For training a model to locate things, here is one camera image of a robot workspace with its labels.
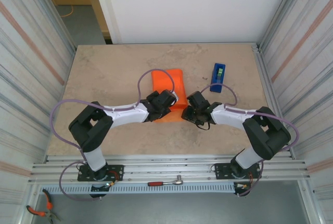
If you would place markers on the orange wrapping paper sheet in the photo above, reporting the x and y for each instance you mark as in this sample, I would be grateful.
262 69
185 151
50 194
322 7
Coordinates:
166 81

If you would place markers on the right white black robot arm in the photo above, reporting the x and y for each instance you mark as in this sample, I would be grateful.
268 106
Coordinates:
268 135

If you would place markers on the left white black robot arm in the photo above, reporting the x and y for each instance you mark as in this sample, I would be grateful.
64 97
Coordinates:
91 128

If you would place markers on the blue tape dispenser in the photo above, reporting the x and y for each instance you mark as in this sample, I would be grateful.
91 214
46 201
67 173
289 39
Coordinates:
214 82

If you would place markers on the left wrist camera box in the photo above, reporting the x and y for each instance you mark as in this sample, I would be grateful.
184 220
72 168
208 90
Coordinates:
176 96

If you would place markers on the aluminium mounting rail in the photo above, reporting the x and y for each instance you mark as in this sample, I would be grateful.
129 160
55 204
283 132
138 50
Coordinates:
169 165

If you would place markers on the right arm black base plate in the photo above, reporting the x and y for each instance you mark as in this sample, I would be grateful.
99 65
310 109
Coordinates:
221 170

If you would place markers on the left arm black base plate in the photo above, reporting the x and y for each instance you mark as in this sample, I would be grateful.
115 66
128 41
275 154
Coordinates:
117 170

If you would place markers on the aluminium side frame rail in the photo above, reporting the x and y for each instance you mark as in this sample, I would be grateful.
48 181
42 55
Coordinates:
260 55

